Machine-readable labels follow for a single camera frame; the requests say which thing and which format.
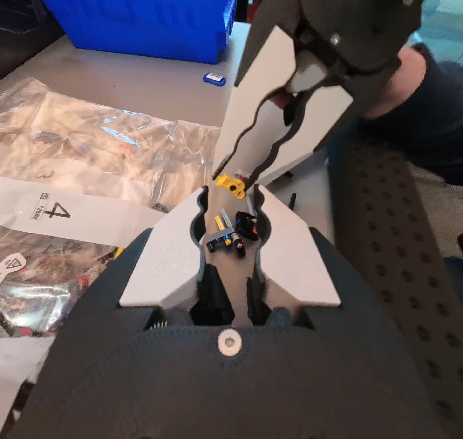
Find blue plastic bin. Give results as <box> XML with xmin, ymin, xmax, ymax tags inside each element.
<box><xmin>28</xmin><ymin>0</ymin><xmax>238</xmax><ymax>65</ymax></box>

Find black dimpled mat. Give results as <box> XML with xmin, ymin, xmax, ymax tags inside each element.
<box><xmin>327</xmin><ymin>135</ymin><xmax>463</xmax><ymax>439</ymax></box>

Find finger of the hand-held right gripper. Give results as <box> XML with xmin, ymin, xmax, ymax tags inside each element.
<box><xmin>211</xmin><ymin>25</ymin><xmax>299</xmax><ymax>180</ymax></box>
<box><xmin>246</xmin><ymin>83</ymin><xmax>354</xmax><ymax>187</ymax></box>

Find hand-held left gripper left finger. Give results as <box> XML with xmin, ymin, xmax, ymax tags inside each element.
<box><xmin>119</xmin><ymin>185</ymin><xmax>217</xmax><ymax>309</ymax></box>

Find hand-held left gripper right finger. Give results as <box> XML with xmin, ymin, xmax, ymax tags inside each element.
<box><xmin>252</xmin><ymin>183</ymin><xmax>343</xmax><ymax>308</ymax></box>

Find yellow lego pin connector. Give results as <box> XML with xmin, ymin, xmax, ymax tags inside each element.
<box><xmin>215</xmin><ymin>173</ymin><xmax>247</xmax><ymax>200</ymax></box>

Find person's right hand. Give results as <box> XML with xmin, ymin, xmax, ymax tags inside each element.
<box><xmin>271</xmin><ymin>91</ymin><xmax>294</xmax><ymax>111</ymax></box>

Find dark grey lego liftarm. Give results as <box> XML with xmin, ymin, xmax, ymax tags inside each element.
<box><xmin>207</xmin><ymin>229</ymin><xmax>233</xmax><ymax>254</ymax></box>

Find black lego pin pale tip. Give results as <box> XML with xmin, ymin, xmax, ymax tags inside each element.
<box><xmin>231</xmin><ymin>232</ymin><xmax>247</xmax><ymax>258</ymax></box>

